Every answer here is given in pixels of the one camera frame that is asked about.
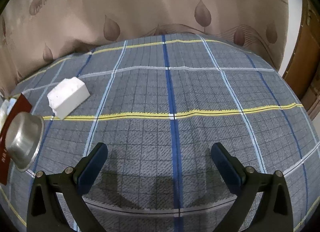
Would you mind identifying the white foam block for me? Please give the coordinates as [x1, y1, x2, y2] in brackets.
[47, 77, 90, 119]

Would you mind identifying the steel bowl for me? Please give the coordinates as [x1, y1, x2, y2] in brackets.
[9, 112, 44, 172]

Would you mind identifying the red gold tin tray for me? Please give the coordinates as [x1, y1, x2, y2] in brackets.
[1, 94, 32, 185]

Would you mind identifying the brown wooden door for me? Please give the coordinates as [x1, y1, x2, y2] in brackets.
[284, 0, 319, 120]

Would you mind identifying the grey plaid table cloth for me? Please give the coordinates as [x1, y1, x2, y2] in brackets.
[1, 34, 319, 231]

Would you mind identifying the beige leaf print curtain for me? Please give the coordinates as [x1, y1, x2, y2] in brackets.
[1, 0, 289, 95]

